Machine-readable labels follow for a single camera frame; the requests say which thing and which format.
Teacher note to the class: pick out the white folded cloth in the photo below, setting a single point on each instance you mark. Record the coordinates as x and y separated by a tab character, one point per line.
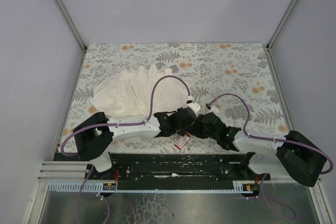
131	93

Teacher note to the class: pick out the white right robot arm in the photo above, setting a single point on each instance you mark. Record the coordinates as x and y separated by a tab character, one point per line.
294	155

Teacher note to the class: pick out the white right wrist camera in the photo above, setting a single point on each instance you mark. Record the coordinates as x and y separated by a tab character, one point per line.
212	108

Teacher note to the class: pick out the left aluminium frame post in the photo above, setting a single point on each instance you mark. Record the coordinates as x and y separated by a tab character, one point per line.
70	24

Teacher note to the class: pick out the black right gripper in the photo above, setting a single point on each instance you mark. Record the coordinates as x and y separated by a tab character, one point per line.
201	123

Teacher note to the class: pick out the right aluminium frame post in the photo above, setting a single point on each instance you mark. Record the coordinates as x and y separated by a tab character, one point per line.
282	23

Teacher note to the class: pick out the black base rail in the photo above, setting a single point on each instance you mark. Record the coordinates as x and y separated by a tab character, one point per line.
221	167

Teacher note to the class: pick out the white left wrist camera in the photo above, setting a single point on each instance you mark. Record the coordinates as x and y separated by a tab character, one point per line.
193	105

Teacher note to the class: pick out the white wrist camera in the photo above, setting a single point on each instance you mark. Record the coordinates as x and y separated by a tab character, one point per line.
193	105
212	108

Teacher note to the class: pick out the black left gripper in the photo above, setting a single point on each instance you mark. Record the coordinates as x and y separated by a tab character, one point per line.
185	122

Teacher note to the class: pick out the white cable duct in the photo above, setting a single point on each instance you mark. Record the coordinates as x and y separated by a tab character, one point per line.
173	186

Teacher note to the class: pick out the red white staples box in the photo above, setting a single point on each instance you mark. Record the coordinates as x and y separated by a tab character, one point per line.
181	141

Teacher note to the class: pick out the floral table mat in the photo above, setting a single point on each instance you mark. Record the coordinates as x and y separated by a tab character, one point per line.
236	77

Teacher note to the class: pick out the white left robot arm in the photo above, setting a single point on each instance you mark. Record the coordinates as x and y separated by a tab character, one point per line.
95	134

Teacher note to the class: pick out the aluminium frame post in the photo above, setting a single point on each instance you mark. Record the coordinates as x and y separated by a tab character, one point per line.
70	24
282	23

